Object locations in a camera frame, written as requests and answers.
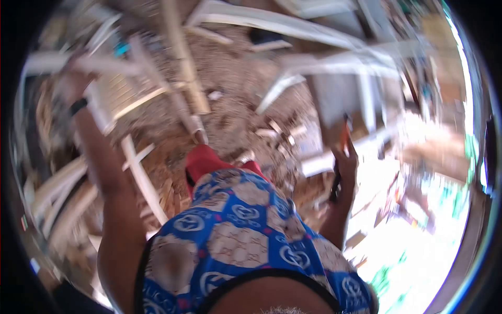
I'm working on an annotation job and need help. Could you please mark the person's left hand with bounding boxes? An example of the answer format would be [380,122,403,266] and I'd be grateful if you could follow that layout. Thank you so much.
[53,63,99,106]

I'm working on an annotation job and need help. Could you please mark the person's right hand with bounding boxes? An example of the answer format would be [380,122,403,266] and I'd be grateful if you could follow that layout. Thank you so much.
[332,137,360,201]

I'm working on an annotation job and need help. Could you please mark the person's right fingers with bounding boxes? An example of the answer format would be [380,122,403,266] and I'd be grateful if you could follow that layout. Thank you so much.
[333,137,360,166]

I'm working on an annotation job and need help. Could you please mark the orange handled tool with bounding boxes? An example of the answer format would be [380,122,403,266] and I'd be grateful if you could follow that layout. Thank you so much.
[340,113,354,158]

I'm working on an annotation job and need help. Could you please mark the black wrist band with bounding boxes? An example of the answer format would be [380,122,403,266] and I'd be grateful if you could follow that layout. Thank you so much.
[69,98,89,117]
[329,161,343,204]

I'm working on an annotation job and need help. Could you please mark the grey board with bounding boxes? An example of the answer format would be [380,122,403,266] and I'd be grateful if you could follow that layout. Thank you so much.
[306,72,379,132]

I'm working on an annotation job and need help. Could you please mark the long white wooden plank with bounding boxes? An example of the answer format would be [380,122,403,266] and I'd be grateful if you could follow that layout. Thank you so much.
[185,2,397,69]

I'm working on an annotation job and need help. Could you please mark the person's legs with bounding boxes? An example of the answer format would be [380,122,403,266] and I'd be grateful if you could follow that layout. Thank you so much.
[184,130,275,198]

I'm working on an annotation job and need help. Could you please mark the person's body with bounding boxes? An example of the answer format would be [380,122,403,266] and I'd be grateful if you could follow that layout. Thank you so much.
[96,168,379,314]

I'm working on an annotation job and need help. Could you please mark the white wooden slat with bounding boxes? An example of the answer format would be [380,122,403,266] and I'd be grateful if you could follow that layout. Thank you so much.
[120,134,170,227]

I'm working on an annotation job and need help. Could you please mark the pile of white wooden slats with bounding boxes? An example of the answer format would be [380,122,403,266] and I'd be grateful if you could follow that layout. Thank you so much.
[31,156,99,246]

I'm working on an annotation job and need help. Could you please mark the tan wooden post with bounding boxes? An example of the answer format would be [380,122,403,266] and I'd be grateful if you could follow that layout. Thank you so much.
[160,0,212,115]

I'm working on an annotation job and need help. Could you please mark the white wooden frame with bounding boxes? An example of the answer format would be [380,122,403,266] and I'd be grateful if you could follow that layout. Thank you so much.
[24,33,204,136]

